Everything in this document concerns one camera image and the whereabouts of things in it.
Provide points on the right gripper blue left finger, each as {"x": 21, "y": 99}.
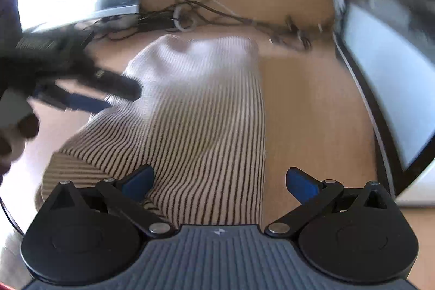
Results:
{"x": 125, "y": 198}

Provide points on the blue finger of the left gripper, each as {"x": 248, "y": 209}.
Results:
{"x": 61, "y": 99}
{"x": 111, "y": 83}

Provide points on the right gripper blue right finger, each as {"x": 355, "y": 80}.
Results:
{"x": 314, "y": 196}

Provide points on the striped beige knit sweater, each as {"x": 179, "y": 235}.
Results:
{"x": 199, "y": 123}

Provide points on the operator hand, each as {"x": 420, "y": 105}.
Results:
{"x": 19, "y": 124}

